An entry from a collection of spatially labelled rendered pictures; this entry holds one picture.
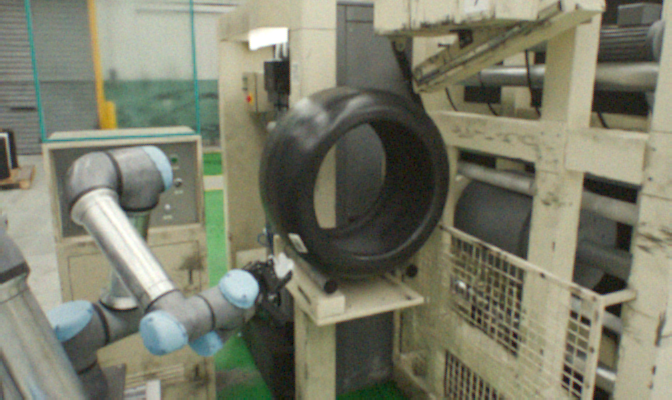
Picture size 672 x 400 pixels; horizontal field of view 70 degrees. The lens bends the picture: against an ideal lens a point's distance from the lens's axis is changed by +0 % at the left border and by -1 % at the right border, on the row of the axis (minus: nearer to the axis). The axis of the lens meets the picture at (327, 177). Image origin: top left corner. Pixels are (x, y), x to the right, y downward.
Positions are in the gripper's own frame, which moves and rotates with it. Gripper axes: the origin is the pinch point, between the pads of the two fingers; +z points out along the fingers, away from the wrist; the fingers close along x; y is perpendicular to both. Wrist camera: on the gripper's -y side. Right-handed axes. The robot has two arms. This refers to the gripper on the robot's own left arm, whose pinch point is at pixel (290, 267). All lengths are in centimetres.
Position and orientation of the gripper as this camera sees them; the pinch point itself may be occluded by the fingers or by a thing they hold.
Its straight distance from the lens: 128.6
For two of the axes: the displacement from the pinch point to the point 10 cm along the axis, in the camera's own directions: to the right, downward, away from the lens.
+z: 4.3, -3.3, 8.4
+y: -3.7, -9.1, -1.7
